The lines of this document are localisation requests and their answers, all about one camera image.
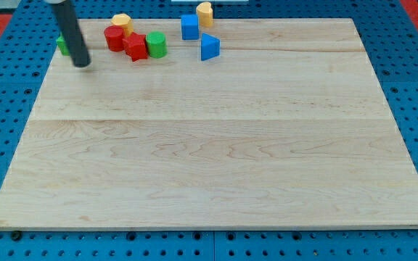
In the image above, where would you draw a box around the red star block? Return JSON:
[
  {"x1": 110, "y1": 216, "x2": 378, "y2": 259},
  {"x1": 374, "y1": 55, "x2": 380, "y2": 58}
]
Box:
[{"x1": 123, "y1": 33, "x2": 148, "y2": 62}]

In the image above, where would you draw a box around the green cylinder block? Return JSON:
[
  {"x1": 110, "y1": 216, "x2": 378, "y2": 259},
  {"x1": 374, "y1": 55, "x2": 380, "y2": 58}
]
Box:
[{"x1": 145, "y1": 31, "x2": 167, "y2": 59}]

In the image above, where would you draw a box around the yellow hexagon block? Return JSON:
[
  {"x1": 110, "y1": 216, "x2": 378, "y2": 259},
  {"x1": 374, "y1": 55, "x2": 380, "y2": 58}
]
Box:
[{"x1": 111, "y1": 13, "x2": 134, "y2": 37}]

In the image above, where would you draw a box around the yellow heart block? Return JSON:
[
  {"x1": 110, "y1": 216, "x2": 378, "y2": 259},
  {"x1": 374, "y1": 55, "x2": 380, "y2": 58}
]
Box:
[{"x1": 196, "y1": 1, "x2": 213, "y2": 28}]

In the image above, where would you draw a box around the light wooden board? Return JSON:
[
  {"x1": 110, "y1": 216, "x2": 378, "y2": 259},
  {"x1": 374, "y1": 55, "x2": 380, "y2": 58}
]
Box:
[{"x1": 0, "y1": 18, "x2": 418, "y2": 231}]

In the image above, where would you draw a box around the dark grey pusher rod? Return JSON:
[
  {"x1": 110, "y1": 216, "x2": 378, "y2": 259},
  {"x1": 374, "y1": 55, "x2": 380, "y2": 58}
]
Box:
[{"x1": 44, "y1": 0, "x2": 91, "y2": 68}]

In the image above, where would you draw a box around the blue triangle block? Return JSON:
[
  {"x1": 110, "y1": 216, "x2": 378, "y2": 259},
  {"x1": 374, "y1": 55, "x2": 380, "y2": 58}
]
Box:
[{"x1": 200, "y1": 33, "x2": 221, "y2": 61}]

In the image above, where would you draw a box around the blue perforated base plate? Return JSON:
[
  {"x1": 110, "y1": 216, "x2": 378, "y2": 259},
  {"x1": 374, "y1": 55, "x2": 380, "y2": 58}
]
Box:
[{"x1": 0, "y1": 1, "x2": 418, "y2": 260}]

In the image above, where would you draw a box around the red cylinder block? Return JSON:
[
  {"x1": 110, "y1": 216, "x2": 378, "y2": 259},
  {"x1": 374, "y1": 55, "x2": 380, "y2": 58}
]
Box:
[{"x1": 104, "y1": 25, "x2": 124, "y2": 52}]

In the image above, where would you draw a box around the green block behind rod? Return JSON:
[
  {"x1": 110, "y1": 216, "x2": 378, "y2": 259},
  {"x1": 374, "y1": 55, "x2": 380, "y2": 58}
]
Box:
[{"x1": 56, "y1": 34, "x2": 70, "y2": 56}]

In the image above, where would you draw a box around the blue cube block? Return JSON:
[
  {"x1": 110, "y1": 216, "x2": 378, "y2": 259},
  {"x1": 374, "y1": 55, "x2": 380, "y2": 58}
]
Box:
[{"x1": 181, "y1": 14, "x2": 200, "y2": 40}]

